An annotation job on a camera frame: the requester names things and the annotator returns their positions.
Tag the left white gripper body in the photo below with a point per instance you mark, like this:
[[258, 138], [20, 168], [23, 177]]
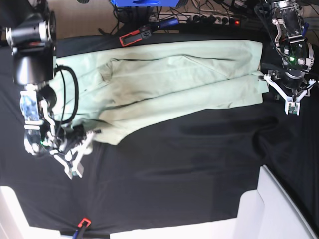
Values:
[[291, 86]]

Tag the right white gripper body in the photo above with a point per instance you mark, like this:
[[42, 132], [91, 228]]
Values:
[[71, 150]]

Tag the light green T-shirt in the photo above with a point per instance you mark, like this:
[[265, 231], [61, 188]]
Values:
[[126, 89]]

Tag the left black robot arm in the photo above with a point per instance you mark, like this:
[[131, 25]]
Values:
[[287, 31]]

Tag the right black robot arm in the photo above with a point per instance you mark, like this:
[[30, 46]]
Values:
[[30, 31]]

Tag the orange blue clamp bottom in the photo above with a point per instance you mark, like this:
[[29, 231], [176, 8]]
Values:
[[81, 228]]

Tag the white foam board left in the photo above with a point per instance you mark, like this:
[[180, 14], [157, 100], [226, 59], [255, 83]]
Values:
[[13, 222]]

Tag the black table cloth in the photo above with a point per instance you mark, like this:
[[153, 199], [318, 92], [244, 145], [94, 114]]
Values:
[[188, 170]]

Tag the white power strip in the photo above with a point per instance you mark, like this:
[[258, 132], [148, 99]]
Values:
[[198, 18]]

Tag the orange black clamp top centre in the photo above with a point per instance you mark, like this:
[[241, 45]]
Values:
[[146, 31]]

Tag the blue plastic box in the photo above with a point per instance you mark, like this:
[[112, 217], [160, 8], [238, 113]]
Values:
[[142, 3]]

